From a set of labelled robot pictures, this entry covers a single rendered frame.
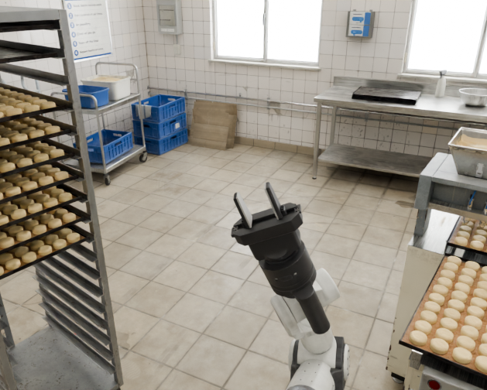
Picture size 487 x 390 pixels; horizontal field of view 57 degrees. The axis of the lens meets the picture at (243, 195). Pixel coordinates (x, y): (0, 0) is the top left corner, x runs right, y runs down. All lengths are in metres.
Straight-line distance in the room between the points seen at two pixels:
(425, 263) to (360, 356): 0.82
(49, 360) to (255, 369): 1.08
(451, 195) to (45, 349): 2.15
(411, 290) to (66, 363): 1.74
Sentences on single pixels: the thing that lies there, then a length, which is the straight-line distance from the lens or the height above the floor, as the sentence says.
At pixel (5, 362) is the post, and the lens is 1.98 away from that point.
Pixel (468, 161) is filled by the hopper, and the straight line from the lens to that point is 2.01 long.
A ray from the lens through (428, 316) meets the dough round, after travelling 1.62.
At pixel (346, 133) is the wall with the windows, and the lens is 5.43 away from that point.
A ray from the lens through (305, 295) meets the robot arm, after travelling 0.80.
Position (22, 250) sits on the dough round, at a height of 0.97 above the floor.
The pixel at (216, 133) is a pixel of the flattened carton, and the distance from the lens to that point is 5.79.
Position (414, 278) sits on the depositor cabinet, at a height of 0.68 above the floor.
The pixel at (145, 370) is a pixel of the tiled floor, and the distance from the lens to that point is 2.67.
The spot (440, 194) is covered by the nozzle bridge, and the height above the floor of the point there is 1.07.
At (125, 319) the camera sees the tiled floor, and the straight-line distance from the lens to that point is 3.00.
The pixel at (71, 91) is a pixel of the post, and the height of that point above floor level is 1.55.
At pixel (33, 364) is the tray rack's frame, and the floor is 0.15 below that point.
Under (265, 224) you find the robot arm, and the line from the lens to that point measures 0.75.
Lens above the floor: 1.89
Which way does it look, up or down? 25 degrees down
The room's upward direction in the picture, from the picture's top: straight up
